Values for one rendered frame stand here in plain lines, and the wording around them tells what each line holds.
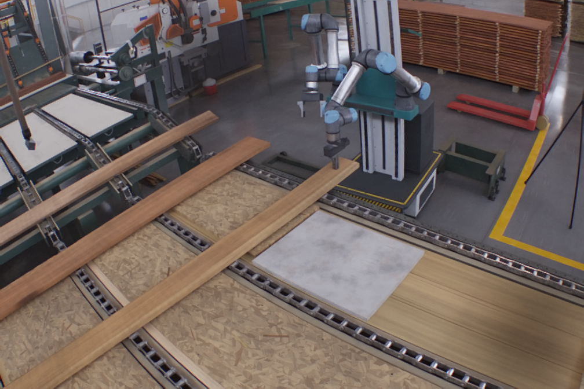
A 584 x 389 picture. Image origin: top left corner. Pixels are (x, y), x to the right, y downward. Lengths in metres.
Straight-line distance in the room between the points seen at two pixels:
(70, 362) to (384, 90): 2.55
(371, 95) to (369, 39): 0.42
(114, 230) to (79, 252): 0.25
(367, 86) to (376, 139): 0.46
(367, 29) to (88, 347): 2.60
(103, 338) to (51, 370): 0.28
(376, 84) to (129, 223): 1.87
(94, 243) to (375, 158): 2.20
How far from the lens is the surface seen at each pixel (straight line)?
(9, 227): 2.74
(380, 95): 3.02
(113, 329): 1.75
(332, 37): 2.81
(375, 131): 3.26
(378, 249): 1.89
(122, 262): 2.13
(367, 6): 2.97
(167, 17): 6.47
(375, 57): 2.37
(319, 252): 1.90
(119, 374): 1.65
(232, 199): 2.33
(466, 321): 1.65
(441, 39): 6.93
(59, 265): 2.25
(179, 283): 1.82
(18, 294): 2.24
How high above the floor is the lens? 2.07
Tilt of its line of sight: 30 degrees down
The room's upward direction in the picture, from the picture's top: 7 degrees counter-clockwise
